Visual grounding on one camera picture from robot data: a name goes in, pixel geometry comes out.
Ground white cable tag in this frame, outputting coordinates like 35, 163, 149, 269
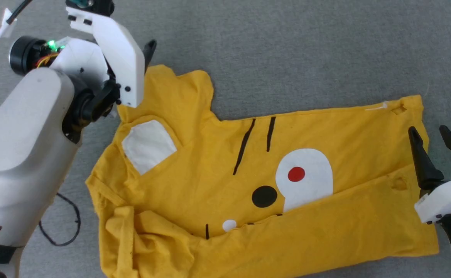
0, 8, 16, 40

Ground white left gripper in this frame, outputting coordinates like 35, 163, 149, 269
66, 6, 157, 109

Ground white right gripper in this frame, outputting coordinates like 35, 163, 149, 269
408, 125, 451, 225

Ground thin black cable loop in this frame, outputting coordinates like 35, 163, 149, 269
38, 192, 82, 247

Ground yellow cartoon face t-shirt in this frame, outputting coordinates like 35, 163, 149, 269
86, 64, 440, 278

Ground grey fabric sofa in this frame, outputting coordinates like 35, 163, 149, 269
0, 0, 451, 278

